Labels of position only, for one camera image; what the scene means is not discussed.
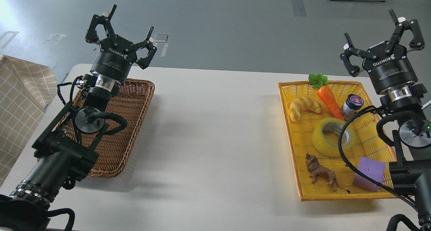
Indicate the yellow plastic basket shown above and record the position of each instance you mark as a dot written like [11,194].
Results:
[368,144]

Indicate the yellow tape roll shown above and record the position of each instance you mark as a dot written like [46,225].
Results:
[326,134]

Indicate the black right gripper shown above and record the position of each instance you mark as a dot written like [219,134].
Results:
[390,67]

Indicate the orange toy carrot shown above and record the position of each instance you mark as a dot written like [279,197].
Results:
[319,82]

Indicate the purple foam block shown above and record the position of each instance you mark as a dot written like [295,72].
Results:
[371,168]

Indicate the small dark jar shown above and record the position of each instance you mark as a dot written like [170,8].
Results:
[352,104]

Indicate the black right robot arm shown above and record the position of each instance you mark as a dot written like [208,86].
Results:
[403,124]

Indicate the brown toy lion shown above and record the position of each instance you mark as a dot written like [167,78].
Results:
[317,170]

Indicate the toy croissant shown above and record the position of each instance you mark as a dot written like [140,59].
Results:
[301,104]

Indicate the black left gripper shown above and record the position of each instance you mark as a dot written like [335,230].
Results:
[115,62]

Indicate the beige checkered cloth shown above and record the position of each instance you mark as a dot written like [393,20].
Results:
[26,88]

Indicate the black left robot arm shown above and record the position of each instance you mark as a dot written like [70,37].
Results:
[66,149]

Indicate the brown wicker basket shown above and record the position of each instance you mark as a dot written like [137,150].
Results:
[131,103]

